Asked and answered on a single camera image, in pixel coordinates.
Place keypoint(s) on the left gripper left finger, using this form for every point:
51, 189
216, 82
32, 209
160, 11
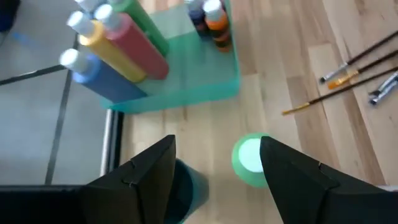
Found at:
140, 186

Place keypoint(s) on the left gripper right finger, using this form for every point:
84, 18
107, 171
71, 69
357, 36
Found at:
304, 193

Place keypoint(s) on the large green paint bottle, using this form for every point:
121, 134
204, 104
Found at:
245, 155
146, 25

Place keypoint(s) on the thin black paintbrush gold tip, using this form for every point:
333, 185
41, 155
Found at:
342, 90

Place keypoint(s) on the black paintbrush orange bristles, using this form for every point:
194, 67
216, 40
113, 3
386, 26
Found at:
340, 81

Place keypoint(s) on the large yellow paint bottle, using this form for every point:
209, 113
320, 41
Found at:
112, 54

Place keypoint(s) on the large pink paint bottle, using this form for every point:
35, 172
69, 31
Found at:
136, 43

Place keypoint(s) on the small orange paint bottle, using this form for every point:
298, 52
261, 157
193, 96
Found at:
219, 28

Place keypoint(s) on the small purple paint bottle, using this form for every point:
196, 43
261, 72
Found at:
199, 17

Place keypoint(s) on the dark green plastic cup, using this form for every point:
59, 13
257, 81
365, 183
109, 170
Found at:
192, 193

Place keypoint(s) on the translucent green plastic tray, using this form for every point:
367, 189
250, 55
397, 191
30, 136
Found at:
192, 81

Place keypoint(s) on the black paintbrush wide silver ferrule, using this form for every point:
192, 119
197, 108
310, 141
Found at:
385, 81
385, 92

